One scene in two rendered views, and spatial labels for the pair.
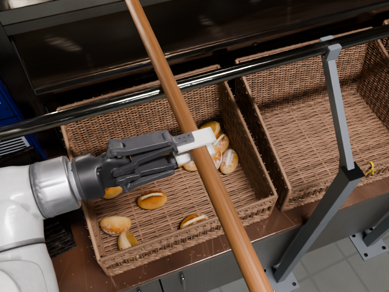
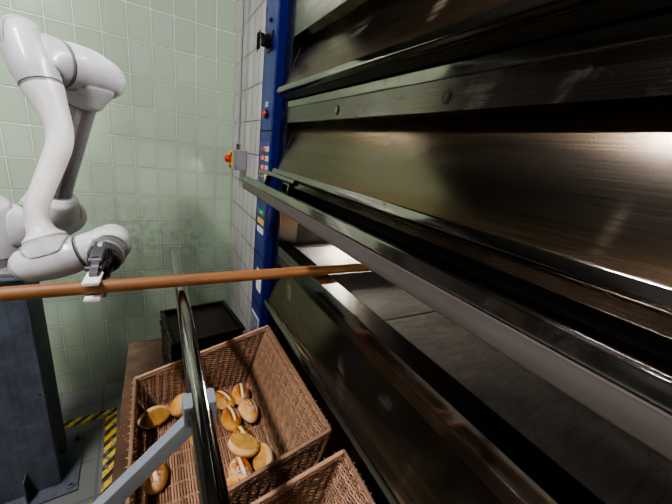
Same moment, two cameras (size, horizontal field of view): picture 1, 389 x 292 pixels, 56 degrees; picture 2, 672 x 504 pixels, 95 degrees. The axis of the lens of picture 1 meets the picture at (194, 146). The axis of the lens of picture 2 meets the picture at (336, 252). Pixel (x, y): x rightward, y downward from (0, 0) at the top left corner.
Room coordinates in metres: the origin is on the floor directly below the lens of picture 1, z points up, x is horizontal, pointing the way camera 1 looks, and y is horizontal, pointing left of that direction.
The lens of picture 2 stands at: (0.76, -0.70, 1.54)
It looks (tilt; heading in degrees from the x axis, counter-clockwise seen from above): 17 degrees down; 79
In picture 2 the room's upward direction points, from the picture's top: 8 degrees clockwise
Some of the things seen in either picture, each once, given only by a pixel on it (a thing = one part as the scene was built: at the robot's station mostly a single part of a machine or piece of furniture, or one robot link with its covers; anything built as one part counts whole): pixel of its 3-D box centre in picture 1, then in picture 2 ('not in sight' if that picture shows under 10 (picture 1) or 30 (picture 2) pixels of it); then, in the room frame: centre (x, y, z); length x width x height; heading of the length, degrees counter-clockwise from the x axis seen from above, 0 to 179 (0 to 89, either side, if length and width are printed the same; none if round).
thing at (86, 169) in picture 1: (104, 172); (104, 262); (0.31, 0.15, 1.20); 0.09 x 0.07 x 0.08; 110
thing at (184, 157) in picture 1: (194, 152); (94, 293); (0.36, 0.00, 1.18); 0.07 x 0.03 x 0.01; 110
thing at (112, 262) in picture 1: (166, 164); (219, 419); (0.62, 0.09, 0.72); 0.56 x 0.49 x 0.28; 111
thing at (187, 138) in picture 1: (178, 137); (94, 266); (0.35, 0.03, 1.23); 0.05 x 0.01 x 0.03; 110
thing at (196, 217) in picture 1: (194, 223); (154, 473); (0.46, 0.00, 0.62); 0.10 x 0.07 x 0.06; 115
